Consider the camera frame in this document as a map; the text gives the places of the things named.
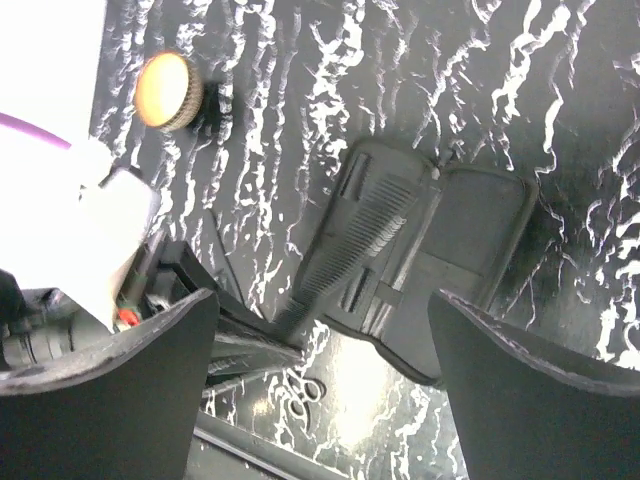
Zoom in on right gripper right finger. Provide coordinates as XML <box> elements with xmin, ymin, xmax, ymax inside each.
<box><xmin>428</xmin><ymin>291</ymin><xmax>639</xmax><ymax>479</ymax></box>

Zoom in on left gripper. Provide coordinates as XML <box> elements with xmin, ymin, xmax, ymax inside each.
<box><xmin>1</xmin><ymin>239</ymin><xmax>220</xmax><ymax>369</ymax></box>

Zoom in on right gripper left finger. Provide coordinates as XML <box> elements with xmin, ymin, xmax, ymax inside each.
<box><xmin>1</xmin><ymin>289</ymin><xmax>219</xmax><ymax>479</ymax></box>

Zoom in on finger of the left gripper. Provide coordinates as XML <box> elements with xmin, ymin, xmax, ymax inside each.
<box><xmin>205</xmin><ymin>305</ymin><xmax>302</xmax><ymax>385</ymax></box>

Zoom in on black hair comb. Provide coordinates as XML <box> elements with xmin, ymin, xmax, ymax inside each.
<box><xmin>274</xmin><ymin>174</ymin><xmax>419</xmax><ymax>339</ymax></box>

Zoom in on black zip tool case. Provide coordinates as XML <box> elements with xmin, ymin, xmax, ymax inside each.
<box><xmin>321</xmin><ymin>137</ymin><xmax>539</xmax><ymax>387</ymax></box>

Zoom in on silver scissors near centre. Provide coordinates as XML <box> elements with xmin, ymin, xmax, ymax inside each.
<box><xmin>283</xmin><ymin>368</ymin><xmax>326</xmax><ymax>432</ymax></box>

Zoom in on bronze bowl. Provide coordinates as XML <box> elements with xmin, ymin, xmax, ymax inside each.
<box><xmin>134</xmin><ymin>51</ymin><xmax>204</xmax><ymax>132</ymax></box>

